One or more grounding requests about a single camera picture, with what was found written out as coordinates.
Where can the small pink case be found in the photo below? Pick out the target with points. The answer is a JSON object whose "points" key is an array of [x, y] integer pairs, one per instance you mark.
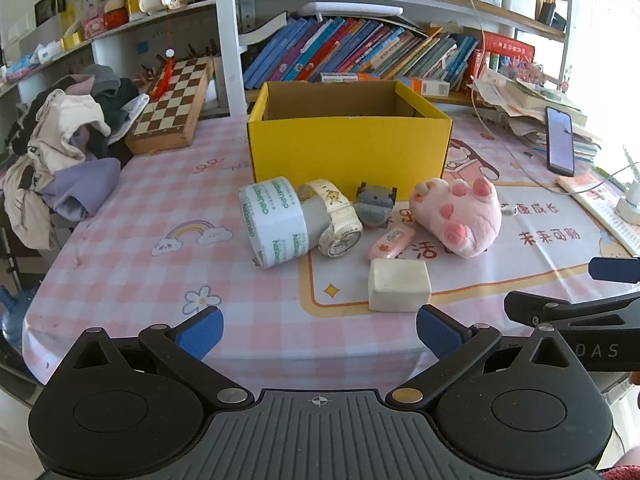
{"points": [[390, 242]]}

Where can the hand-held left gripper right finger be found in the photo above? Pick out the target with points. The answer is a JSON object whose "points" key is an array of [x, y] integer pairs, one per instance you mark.
{"points": [[435, 330]]}

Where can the lavender garment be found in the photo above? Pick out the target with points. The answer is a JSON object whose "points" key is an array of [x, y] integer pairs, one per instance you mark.
{"points": [[85, 185]]}

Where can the black standing smartphone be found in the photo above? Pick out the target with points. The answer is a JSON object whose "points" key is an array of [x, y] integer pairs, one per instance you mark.
{"points": [[559, 140]]}

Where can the pink checked tablecloth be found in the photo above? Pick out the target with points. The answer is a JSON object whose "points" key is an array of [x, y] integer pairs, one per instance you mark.
{"points": [[150, 200]]}

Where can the row of colourful books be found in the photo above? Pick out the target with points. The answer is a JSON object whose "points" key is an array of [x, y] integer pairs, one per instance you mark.
{"points": [[350, 50]]}

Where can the white bar lamp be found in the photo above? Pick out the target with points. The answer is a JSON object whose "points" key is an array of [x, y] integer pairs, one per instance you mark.
{"points": [[350, 10]]}

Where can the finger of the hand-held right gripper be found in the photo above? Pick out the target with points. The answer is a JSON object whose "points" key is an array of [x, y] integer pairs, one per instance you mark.
{"points": [[530, 307], [615, 270]]}

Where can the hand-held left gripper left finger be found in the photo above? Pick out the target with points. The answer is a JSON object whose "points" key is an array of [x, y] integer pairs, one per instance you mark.
{"points": [[200, 332]]}

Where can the wooden chessboard box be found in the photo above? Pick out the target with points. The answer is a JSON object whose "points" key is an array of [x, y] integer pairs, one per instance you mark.
{"points": [[170, 110]]}

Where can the small grey toy robot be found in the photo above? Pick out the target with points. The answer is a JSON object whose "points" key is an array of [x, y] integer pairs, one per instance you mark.
{"points": [[374, 207]]}

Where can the yellow cardboard box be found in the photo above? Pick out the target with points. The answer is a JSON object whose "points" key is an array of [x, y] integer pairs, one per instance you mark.
{"points": [[345, 150]]}

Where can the red book set box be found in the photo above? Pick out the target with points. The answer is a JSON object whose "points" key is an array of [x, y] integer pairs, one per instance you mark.
{"points": [[510, 50]]}

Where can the pink plush paw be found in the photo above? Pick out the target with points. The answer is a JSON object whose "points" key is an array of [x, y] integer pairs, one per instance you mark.
{"points": [[460, 215]]}

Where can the person's dark red clothing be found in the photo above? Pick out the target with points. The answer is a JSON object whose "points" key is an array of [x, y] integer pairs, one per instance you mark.
{"points": [[627, 472]]}

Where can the red tassel ornament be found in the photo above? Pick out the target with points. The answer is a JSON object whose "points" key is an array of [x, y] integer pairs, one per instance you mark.
{"points": [[167, 72]]}

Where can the stack of papers and books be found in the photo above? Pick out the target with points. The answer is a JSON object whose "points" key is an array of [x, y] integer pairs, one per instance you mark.
{"points": [[515, 105]]}

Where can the small flat white box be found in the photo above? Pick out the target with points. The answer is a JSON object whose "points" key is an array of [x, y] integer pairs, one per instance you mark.
{"points": [[339, 78]]}

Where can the red and white figurine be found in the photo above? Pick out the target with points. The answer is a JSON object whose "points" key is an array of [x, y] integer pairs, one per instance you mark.
{"points": [[115, 15]]}

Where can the wall poster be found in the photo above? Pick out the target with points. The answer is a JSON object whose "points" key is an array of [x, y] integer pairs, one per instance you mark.
{"points": [[612, 0]]}

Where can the white green-printed tape roll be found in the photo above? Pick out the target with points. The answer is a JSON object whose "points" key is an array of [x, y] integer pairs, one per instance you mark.
{"points": [[272, 220]]}

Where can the white plug-in device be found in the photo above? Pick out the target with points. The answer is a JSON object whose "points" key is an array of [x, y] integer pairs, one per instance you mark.
{"points": [[629, 207]]}

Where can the white garment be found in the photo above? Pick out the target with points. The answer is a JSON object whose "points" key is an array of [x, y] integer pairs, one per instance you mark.
{"points": [[60, 120]]}

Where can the white shelf unit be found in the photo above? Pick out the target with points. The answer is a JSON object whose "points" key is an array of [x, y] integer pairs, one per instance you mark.
{"points": [[227, 35]]}

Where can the orange and white carton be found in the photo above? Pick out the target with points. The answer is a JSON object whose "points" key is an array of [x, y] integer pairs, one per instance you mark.
{"points": [[425, 86]]}

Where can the white power adapter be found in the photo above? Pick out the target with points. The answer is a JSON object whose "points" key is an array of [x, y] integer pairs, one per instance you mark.
{"points": [[400, 285]]}

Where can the white wristwatch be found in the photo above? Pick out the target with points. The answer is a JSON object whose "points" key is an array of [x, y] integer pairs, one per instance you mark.
{"points": [[340, 240]]}

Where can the blue water bottle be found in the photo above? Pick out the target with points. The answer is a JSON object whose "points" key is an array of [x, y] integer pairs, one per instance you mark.
{"points": [[15, 320]]}

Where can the black box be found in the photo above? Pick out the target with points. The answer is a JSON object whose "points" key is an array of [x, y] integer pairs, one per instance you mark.
{"points": [[552, 16]]}

